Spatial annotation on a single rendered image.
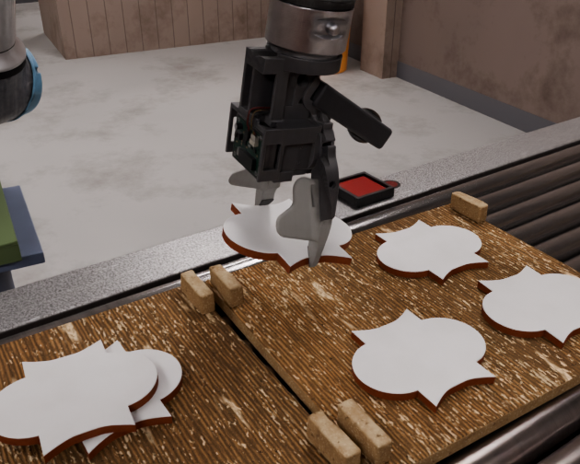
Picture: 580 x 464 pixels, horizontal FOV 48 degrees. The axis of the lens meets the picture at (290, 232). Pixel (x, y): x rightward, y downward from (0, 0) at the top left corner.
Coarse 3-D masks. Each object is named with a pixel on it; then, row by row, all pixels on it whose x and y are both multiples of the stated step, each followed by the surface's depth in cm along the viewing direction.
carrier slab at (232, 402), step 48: (48, 336) 70; (96, 336) 70; (144, 336) 70; (192, 336) 70; (0, 384) 64; (192, 384) 64; (240, 384) 64; (144, 432) 58; (192, 432) 58; (240, 432) 58; (288, 432) 58
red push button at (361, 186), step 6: (348, 180) 107; (354, 180) 107; (360, 180) 107; (366, 180) 107; (372, 180) 107; (342, 186) 105; (348, 186) 105; (354, 186) 105; (360, 186) 105; (366, 186) 105; (372, 186) 105; (378, 186) 105; (354, 192) 103; (360, 192) 103; (366, 192) 103
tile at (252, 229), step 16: (240, 208) 72; (256, 208) 73; (272, 208) 74; (224, 224) 68; (240, 224) 69; (256, 224) 70; (272, 224) 70; (336, 224) 74; (224, 240) 67; (240, 240) 66; (256, 240) 67; (272, 240) 67; (288, 240) 68; (304, 240) 69; (336, 240) 70; (256, 256) 65; (272, 256) 66; (288, 256) 65; (304, 256) 66; (320, 256) 67; (336, 256) 68; (288, 272) 64
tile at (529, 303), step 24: (480, 288) 78; (504, 288) 76; (528, 288) 76; (552, 288) 76; (576, 288) 76; (504, 312) 72; (528, 312) 72; (552, 312) 72; (576, 312) 72; (528, 336) 70; (552, 336) 69
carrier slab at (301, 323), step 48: (288, 288) 78; (336, 288) 78; (384, 288) 78; (432, 288) 78; (288, 336) 70; (336, 336) 70; (576, 336) 70; (288, 384) 65; (336, 384) 64; (528, 384) 64; (576, 384) 65; (432, 432) 58; (480, 432) 59
